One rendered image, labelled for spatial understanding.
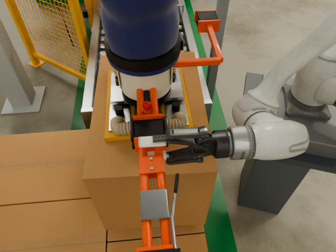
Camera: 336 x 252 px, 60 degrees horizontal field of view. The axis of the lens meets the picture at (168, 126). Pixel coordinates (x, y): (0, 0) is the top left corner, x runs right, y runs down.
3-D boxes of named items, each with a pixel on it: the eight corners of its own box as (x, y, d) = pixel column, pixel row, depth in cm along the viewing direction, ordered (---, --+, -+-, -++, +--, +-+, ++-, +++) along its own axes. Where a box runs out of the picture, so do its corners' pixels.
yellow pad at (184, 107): (156, 70, 116) (156, 60, 113) (181, 69, 117) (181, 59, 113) (163, 137, 95) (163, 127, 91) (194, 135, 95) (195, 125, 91)
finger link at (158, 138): (173, 141, 73) (173, 134, 70) (152, 143, 72) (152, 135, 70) (172, 136, 74) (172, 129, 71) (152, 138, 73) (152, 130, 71)
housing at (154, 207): (139, 199, 70) (138, 190, 66) (168, 197, 70) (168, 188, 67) (140, 228, 65) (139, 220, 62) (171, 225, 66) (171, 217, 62)
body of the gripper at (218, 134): (234, 145, 71) (196, 148, 71) (228, 164, 78) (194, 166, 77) (227, 122, 76) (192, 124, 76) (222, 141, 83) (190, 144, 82)
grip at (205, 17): (194, 21, 121) (195, 10, 117) (214, 20, 121) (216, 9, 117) (197, 33, 115) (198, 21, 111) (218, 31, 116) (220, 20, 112)
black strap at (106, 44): (107, 30, 95) (105, 19, 92) (177, 26, 96) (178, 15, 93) (103, 75, 80) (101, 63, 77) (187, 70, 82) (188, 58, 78)
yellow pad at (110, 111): (108, 73, 115) (106, 63, 111) (133, 72, 116) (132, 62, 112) (104, 142, 93) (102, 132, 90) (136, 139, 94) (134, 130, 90)
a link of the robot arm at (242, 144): (249, 165, 78) (227, 167, 78) (241, 138, 84) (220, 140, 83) (257, 145, 71) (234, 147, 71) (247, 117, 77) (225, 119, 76)
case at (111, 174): (114, 117, 154) (100, 54, 123) (189, 114, 155) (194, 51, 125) (104, 230, 115) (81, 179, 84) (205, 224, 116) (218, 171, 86)
